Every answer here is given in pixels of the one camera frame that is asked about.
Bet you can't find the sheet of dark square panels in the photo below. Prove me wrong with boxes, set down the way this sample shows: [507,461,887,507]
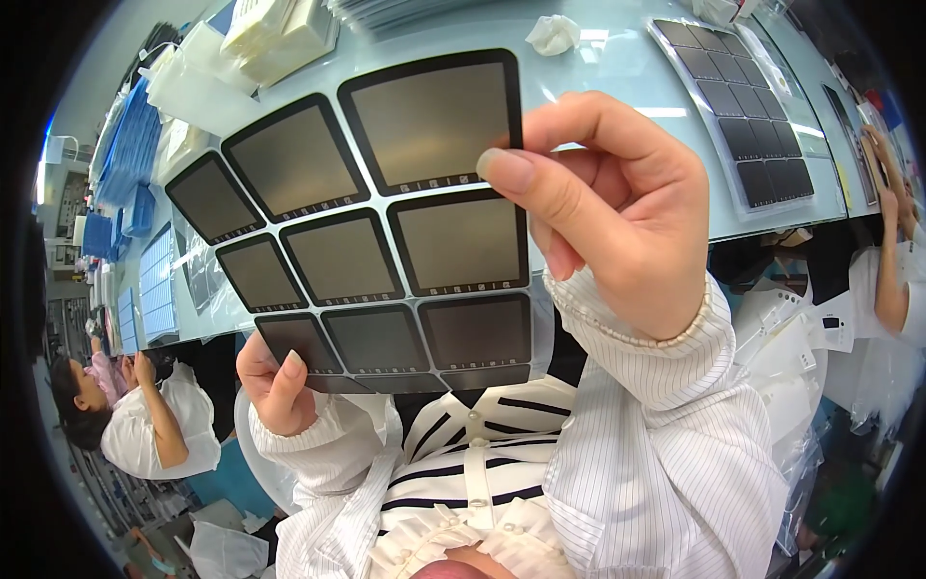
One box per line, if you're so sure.
[165,48,557,395]

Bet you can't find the crumpled white tissue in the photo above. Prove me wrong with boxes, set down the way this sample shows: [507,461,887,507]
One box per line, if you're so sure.
[524,14,583,57]

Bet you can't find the clear plastic bag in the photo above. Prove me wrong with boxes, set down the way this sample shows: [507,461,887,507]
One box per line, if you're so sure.
[137,22,265,140]

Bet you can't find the background shelf rack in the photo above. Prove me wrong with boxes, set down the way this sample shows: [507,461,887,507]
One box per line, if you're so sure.
[42,136,94,272]

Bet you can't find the stack of white trays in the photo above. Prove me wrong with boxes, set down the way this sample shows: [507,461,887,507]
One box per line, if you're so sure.
[220,0,341,89]

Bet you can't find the white plastic bag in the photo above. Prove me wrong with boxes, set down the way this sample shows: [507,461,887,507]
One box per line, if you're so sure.
[187,517,270,579]

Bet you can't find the stack of blue trays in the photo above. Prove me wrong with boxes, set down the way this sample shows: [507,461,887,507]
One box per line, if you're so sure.
[90,78,164,212]

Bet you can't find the pile of white bags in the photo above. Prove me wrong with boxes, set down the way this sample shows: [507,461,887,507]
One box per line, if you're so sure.
[731,278,858,471]

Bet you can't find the person's body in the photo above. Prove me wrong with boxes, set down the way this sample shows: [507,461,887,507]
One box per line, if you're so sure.
[275,372,605,579]

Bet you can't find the stack of grey sheets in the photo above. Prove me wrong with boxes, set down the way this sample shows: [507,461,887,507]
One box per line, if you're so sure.
[326,0,511,34]

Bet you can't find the long dark strip panel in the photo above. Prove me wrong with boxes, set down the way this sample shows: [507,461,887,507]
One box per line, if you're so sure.
[822,83,881,208]

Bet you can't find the blue grid trays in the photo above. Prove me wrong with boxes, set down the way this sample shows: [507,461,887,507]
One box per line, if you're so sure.
[116,224,180,356]

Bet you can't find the person's left hand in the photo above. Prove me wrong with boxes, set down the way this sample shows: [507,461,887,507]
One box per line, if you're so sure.
[236,329,319,437]

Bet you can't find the bagged sheet of dark panels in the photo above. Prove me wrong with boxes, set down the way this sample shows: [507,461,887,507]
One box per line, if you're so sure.
[646,17,820,217]

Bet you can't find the small bagged dark sheet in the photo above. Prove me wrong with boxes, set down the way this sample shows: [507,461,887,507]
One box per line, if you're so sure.
[172,210,243,314]

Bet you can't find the person's right hand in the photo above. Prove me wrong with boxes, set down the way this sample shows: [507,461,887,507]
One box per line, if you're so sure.
[476,90,711,341]

